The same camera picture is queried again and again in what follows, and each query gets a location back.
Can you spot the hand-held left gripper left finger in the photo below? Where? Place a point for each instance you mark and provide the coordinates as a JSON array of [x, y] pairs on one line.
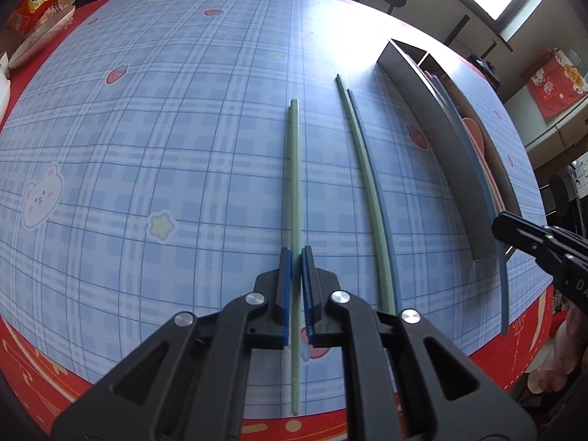
[[285, 285]]

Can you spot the metal utensil tray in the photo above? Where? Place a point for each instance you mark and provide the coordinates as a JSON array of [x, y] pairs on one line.
[[455, 156]]

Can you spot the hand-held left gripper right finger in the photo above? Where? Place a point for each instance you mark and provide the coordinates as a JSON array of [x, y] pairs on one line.
[[307, 294]]

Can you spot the white cabinet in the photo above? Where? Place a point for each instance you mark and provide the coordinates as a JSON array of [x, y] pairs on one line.
[[560, 133]]

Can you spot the small black device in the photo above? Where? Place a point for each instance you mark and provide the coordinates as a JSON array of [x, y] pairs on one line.
[[484, 69]]

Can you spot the green chopstick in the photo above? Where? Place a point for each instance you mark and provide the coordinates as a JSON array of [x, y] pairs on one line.
[[367, 170], [295, 170]]

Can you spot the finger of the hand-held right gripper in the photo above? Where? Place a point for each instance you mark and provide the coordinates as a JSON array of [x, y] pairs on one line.
[[542, 243]]

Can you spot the blue chopstick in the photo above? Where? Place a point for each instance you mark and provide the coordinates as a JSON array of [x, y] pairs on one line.
[[374, 165], [498, 248]]

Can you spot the red snack packet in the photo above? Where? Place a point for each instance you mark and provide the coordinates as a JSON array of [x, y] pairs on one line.
[[41, 0]]

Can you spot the pink spoon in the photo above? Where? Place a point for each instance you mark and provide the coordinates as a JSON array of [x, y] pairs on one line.
[[475, 135]]

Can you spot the red printed bag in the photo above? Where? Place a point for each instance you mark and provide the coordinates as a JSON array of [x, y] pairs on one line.
[[556, 82]]

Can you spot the white paper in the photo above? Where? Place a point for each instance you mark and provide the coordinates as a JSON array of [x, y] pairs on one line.
[[3, 87]]

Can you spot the blue plaid tablecloth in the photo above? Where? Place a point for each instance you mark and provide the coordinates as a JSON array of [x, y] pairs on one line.
[[161, 147]]

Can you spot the black chair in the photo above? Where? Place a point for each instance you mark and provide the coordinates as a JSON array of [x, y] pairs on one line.
[[558, 193]]

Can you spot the person's right hand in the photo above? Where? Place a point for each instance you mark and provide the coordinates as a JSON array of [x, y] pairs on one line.
[[572, 340]]

